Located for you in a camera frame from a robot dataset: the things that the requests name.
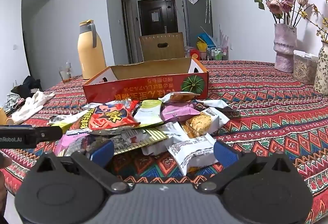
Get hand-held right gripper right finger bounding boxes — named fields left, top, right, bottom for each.
left=197, top=140, right=299, bottom=195

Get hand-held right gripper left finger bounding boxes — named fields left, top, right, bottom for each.
left=29, top=139, right=132, bottom=195

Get pile of assorted snack packets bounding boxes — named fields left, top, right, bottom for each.
left=49, top=92, right=232, bottom=176

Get red cardboard box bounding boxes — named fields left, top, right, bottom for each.
left=82, top=57, right=208, bottom=104

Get person's left hand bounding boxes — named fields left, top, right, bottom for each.
left=0, top=155, right=12, bottom=171

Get white cotton glove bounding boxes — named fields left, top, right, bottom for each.
left=11, top=90, right=55, bottom=123

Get light grey clothes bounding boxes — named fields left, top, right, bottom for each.
left=4, top=93, right=21, bottom=113

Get dark cloth pile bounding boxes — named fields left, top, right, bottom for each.
left=11, top=76, right=41, bottom=98

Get glass cup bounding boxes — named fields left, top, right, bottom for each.
left=58, top=61, right=73, bottom=84

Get yellow thermos jug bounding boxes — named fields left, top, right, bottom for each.
left=77, top=19, right=104, bottom=80

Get brown cardboard box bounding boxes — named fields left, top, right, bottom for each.
left=139, top=32, right=185, bottom=64

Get pink dried grass bunch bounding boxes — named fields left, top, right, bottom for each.
left=218, top=24, right=229, bottom=48

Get blue plastic bin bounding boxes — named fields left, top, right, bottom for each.
left=196, top=32, right=213, bottom=45

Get clear plastic food container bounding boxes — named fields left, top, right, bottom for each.
left=293, top=49, right=319, bottom=85

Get pink textured vase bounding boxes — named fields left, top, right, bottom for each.
left=274, top=23, right=298, bottom=73

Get floral patterned vase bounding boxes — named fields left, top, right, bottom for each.
left=314, top=42, right=328, bottom=96

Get dark entrance door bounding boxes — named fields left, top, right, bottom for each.
left=138, top=0, right=178, bottom=36

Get grey refrigerator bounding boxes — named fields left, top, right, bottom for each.
left=182, top=0, right=214, bottom=46

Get white folded umbrella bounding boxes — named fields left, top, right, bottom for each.
left=205, top=0, right=213, bottom=26

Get yellow flower sprigs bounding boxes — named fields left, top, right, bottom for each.
left=298, top=0, right=328, bottom=44

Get wire basket with bottles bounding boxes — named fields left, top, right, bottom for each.
left=207, top=45, right=228, bottom=61

